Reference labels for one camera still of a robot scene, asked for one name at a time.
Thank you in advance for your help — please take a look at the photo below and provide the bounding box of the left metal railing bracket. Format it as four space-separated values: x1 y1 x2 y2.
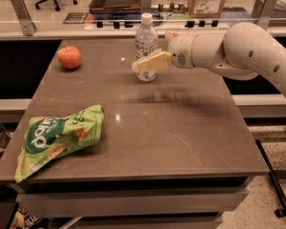
10 0 36 36

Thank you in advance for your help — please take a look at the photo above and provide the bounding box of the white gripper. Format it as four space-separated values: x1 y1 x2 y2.
132 31 194 73

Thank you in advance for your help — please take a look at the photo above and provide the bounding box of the black floor bar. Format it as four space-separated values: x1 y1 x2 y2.
255 140 286 218

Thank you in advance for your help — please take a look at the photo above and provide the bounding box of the clear plastic water bottle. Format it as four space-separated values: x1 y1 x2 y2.
134 12 159 82

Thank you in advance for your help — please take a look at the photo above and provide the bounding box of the right metal railing bracket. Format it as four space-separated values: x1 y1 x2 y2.
256 0 277 30

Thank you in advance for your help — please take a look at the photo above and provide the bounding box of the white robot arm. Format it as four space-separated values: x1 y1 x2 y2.
132 22 286 97

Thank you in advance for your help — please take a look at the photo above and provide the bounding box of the cardboard box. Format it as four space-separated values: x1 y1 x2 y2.
188 0 226 18

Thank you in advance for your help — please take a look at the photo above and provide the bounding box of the red apple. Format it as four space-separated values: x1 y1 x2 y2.
56 46 82 70

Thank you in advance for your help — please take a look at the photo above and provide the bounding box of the grey table drawer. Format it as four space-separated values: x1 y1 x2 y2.
17 188 249 218

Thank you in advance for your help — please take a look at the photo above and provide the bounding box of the green chip bag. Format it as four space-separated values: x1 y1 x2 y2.
14 105 104 183

